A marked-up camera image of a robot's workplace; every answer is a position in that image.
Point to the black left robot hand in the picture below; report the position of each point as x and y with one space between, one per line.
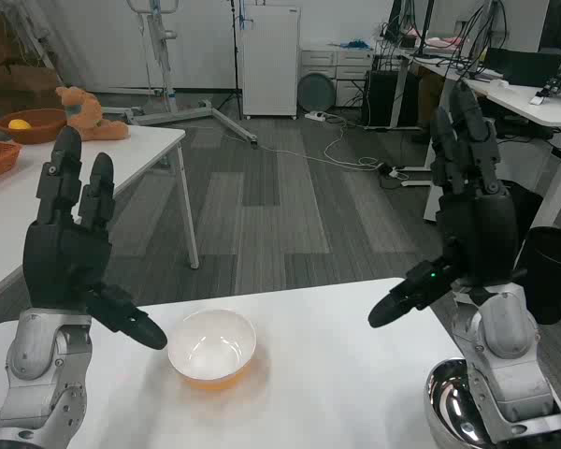
65 252

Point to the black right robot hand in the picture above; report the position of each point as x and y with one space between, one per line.
481 234

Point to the shiny metal bowl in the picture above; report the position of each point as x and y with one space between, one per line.
449 402

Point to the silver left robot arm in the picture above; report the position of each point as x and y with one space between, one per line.
37 365

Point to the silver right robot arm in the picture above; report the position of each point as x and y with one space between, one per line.
509 355

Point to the white bowl orange outside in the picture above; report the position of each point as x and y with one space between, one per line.
210 346

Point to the black trash bin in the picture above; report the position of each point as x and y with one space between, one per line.
551 271

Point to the white power strip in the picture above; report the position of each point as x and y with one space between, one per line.
316 116
392 172

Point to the orange woven basket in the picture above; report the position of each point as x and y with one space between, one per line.
0 161

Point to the white side table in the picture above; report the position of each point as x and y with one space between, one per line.
135 149

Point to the round orange basket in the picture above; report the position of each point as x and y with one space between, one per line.
39 128

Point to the yellow lemon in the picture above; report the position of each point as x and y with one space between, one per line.
19 125

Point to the orange plush toy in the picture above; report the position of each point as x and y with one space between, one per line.
91 119

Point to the white office desk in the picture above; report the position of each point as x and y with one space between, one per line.
519 100

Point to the black computer tower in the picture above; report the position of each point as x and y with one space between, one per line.
383 98

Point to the brown cardboard box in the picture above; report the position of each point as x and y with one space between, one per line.
23 86

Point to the black laptop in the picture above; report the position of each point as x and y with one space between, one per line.
528 65

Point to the white drawer cabinet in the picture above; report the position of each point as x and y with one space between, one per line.
346 75

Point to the round grey tray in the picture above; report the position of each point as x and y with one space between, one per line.
316 93

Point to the black tripod stand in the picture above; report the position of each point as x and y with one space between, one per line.
235 56

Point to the tall white cabinet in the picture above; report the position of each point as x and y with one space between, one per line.
271 61

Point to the grey metal stand frame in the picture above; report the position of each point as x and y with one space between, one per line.
234 122

